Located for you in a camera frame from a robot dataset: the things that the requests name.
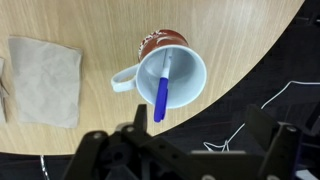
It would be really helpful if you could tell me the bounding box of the white thin floor cable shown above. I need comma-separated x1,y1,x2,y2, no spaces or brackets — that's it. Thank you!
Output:
203,80,320,153

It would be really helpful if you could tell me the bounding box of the brown paper napkin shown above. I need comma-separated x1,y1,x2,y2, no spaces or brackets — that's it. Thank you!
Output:
8,35,84,129

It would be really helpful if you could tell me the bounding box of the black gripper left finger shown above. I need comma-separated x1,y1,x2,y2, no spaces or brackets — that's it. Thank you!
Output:
61,104,158,180

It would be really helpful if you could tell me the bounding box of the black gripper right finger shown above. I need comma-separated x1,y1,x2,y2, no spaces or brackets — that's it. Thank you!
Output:
245,104,303,180

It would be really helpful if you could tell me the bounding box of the blue white marker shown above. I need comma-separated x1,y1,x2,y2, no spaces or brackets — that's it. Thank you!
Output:
153,54,174,123

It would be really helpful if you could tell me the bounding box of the red white ceramic mug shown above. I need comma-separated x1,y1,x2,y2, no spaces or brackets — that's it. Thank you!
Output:
110,29,208,110

